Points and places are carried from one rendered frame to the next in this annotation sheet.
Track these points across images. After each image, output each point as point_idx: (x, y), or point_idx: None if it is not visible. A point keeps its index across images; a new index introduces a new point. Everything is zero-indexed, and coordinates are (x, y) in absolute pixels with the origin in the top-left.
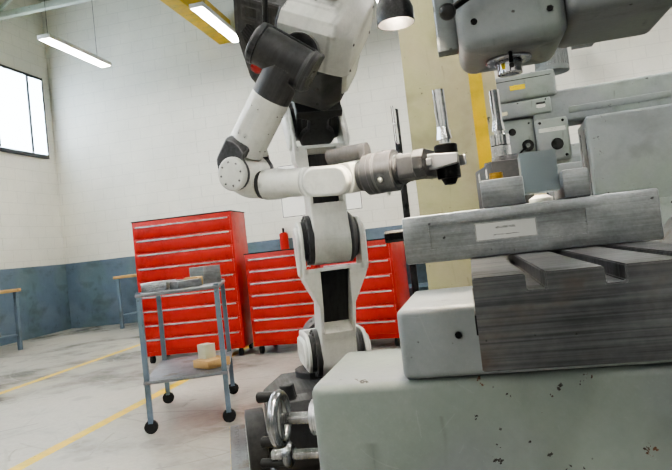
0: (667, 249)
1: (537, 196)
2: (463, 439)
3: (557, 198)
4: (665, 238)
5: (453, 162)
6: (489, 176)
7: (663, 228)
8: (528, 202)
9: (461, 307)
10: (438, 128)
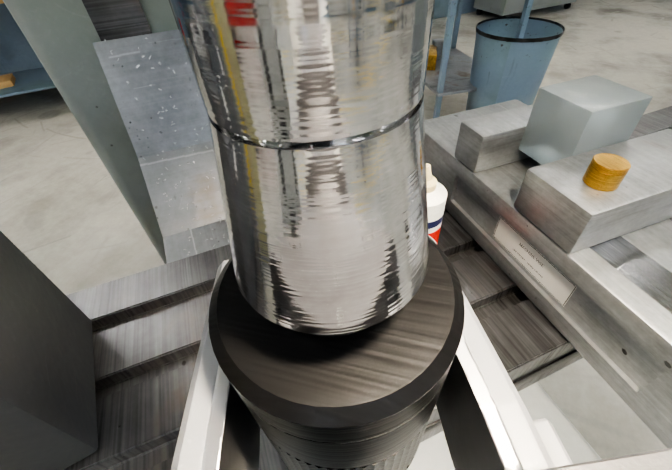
0: (657, 127)
1: (440, 188)
2: None
3: (512, 159)
4: (216, 187)
5: None
6: (626, 173)
7: (162, 183)
8: (25, 305)
9: (559, 408)
10: (421, 130)
